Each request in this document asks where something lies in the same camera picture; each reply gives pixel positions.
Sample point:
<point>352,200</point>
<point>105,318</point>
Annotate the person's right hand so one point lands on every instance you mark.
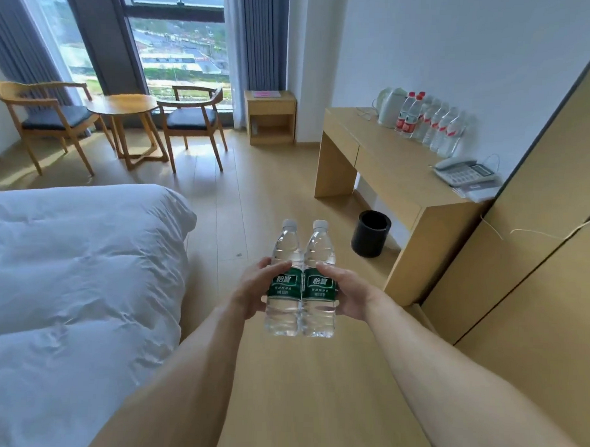
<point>357,298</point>

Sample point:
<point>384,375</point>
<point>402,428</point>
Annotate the person's left hand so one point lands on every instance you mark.
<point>254,289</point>

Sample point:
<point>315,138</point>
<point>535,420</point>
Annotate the green label water bottle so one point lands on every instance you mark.
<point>320,251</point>
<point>285,249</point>

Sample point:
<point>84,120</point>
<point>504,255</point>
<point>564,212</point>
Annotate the red cap water bottle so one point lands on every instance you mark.
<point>404,118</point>
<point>413,123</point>

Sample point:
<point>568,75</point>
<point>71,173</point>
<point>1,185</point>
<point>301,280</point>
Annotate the white cap water bottle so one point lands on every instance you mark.
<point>440,132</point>
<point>448,135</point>
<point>433,127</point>
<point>426,121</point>
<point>456,137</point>

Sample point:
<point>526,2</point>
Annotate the person's right forearm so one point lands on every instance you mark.
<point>463,391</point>

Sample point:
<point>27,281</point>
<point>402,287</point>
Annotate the person's left forearm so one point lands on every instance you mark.
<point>183,381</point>

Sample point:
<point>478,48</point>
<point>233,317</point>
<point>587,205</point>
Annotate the black trash bin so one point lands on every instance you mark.
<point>371,235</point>

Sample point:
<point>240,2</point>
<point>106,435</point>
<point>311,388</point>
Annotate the white telephone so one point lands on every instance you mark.
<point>463,171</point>

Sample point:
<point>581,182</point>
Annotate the wooden armchair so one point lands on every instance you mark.
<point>192,118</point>
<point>47,118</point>

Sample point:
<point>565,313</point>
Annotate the low wooden cabinet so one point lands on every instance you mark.
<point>270,106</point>

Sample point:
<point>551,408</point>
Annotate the white bed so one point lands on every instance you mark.
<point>70,295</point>

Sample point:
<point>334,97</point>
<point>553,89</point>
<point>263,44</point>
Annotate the white electric kettle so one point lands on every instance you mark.
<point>391,108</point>

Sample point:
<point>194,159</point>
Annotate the white folded cloth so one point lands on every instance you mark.
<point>265,94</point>

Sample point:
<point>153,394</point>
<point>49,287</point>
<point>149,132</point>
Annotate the round wooden side table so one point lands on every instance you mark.
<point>120,104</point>

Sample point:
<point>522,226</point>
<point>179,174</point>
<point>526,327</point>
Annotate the white sheer curtain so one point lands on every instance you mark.
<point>230,59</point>

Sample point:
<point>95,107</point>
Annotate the large glass window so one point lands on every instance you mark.
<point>180,48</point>

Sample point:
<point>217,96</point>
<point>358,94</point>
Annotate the blue-grey curtain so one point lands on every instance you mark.
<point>263,36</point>
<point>21,52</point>

